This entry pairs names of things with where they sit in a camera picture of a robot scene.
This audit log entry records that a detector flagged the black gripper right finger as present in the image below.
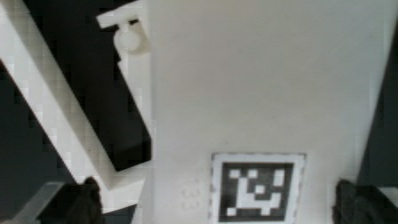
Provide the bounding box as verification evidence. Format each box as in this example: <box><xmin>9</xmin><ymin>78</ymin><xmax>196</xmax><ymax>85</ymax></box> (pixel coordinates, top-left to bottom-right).
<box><xmin>333</xmin><ymin>179</ymin><xmax>398</xmax><ymax>224</ymax></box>

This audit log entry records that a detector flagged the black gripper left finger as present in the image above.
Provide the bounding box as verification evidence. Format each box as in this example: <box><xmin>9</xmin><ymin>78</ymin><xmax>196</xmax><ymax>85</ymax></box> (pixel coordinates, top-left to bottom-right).
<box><xmin>38</xmin><ymin>177</ymin><xmax>103</xmax><ymax>224</ymax></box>

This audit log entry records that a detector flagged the white cabinet body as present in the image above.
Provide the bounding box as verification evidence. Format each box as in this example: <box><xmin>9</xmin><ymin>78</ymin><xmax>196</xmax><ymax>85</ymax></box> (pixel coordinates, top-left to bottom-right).
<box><xmin>0</xmin><ymin>0</ymin><xmax>151</xmax><ymax>212</ymax></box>

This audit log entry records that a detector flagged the white cabinet top box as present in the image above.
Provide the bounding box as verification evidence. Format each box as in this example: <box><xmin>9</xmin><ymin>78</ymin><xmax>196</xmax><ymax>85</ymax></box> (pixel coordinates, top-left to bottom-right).
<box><xmin>137</xmin><ymin>0</ymin><xmax>398</xmax><ymax>224</ymax></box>

